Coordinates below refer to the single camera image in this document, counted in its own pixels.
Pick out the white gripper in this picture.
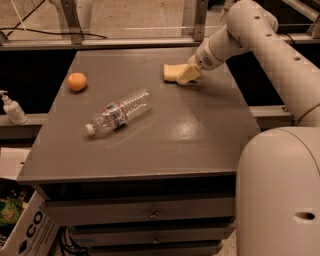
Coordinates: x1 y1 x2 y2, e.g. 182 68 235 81
176 39 223 85

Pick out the yellow sponge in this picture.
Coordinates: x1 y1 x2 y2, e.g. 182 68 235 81
163 64 186 82

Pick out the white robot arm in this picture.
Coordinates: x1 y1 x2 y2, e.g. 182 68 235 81
176 0 320 256

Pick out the clear plastic water bottle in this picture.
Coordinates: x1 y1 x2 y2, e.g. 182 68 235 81
85 89 151 136

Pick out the grey drawer cabinet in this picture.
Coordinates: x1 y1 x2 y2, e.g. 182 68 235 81
18 48 259 256

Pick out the orange fruit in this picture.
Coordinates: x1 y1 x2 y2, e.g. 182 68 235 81
67 72 87 91

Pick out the white pump dispenser bottle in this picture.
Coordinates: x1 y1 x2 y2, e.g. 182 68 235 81
0 90 27 125

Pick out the white cardboard box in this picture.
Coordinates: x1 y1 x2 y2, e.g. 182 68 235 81
0 147 59 256

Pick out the metal window frame rail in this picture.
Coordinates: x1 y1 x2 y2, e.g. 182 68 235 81
0 32 320 52

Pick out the black cable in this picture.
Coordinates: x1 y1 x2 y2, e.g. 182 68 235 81
0 0 108 40

